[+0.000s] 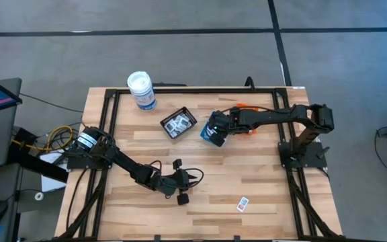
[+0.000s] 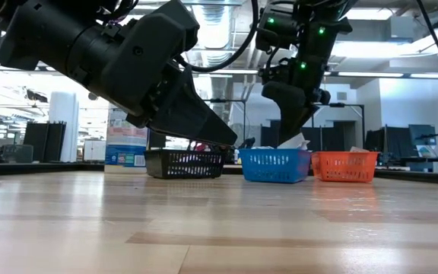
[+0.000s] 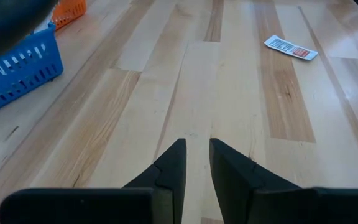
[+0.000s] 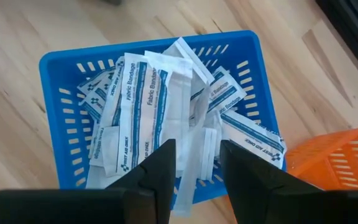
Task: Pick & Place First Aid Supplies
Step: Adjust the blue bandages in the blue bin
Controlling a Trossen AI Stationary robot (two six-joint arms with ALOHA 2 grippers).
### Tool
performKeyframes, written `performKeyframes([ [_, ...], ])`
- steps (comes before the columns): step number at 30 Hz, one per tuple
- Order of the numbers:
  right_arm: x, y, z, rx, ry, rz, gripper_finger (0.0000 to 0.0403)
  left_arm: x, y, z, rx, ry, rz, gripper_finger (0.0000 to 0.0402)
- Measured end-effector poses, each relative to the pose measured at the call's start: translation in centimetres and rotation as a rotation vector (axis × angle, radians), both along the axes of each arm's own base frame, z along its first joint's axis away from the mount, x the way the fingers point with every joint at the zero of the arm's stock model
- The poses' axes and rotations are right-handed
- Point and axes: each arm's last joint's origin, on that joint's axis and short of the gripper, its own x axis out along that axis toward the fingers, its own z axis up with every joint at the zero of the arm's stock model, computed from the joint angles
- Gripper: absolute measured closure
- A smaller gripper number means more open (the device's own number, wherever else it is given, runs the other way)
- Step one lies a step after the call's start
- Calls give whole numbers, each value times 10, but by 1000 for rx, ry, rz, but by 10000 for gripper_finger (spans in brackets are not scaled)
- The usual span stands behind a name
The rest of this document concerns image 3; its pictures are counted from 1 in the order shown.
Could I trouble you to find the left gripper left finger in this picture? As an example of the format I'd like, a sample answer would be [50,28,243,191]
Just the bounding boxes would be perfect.
[0,138,188,224]

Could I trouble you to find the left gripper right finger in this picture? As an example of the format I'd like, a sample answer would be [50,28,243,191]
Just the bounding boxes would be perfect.
[209,138,358,224]

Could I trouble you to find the blue plastic basket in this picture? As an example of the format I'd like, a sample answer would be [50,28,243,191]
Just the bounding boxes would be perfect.
[0,22,64,115]

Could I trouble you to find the orange plastic basket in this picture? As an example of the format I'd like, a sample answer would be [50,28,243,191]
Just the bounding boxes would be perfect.
[50,0,87,31]

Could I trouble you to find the orange label ointment packet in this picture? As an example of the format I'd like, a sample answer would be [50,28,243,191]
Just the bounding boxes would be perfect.
[263,34,319,62]

